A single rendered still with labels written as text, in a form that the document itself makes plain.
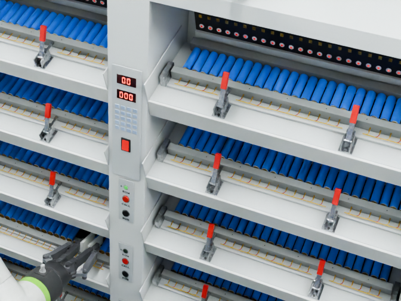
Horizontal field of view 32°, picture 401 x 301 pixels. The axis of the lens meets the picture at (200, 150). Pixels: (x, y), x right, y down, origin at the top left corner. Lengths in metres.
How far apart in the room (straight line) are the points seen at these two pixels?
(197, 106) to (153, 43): 0.16
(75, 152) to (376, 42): 0.76
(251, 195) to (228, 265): 0.21
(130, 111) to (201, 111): 0.16
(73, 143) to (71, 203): 0.20
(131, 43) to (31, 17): 0.35
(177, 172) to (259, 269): 0.30
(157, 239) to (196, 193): 0.21
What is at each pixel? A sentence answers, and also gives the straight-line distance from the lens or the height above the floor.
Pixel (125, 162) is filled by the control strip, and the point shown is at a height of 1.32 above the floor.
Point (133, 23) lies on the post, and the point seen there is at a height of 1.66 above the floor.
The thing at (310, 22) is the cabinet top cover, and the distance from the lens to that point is 1.26.
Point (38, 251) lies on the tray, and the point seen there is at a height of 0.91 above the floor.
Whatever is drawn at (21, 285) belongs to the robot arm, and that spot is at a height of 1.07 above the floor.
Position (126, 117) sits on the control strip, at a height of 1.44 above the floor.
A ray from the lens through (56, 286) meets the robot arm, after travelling 1.69.
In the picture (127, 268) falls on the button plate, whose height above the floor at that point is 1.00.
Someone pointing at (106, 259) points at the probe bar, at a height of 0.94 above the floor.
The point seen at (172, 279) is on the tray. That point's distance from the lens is 1.83.
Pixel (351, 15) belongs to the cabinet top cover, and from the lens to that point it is 1.31.
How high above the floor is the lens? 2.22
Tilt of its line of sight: 34 degrees down
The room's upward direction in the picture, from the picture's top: 4 degrees clockwise
